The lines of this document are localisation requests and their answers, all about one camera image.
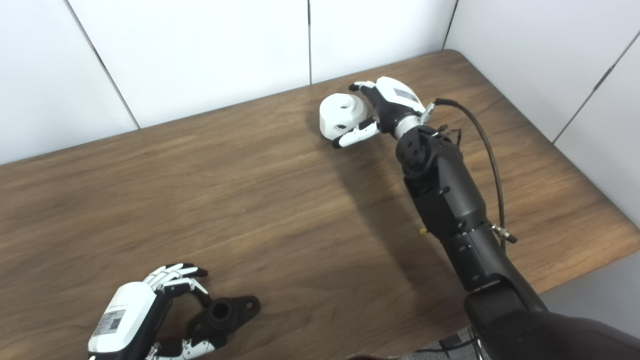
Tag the black flanged holder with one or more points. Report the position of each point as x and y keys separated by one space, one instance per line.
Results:
x=225 y=312

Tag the round white piece with holes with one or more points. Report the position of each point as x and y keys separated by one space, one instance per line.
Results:
x=342 y=116

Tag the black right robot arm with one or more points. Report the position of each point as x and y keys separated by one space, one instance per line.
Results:
x=450 y=200

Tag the white and black left hand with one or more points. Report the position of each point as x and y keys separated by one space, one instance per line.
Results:
x=125 y=315

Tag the white and black right hand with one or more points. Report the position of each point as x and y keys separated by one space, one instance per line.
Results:
x=395 y=102

